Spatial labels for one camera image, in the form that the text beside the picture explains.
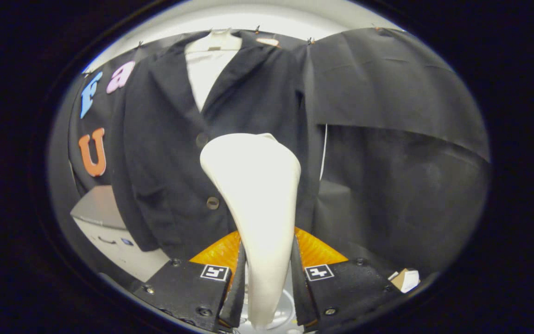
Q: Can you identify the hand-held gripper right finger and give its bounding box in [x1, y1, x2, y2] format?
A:
[290, 227, 407, 331]

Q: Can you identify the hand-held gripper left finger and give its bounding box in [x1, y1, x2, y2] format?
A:
[133, 231, 248, 332]

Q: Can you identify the white garment steamer head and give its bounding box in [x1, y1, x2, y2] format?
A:
[200, 133, 302, 328]

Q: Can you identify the black blazer jacket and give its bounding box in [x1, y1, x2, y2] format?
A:
[109, 30, 325, 260]

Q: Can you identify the white clothes hanger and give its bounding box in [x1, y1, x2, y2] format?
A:
[186, 29, 243, 52]

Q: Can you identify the small cardboard box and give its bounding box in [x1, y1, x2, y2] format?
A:
[388, 268, 420, 294]

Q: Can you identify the grey drawer cabinet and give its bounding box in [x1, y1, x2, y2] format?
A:
[70, 186, 170, 283]

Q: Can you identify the thin white cable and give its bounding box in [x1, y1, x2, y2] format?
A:
[319, 123, 329, 181]

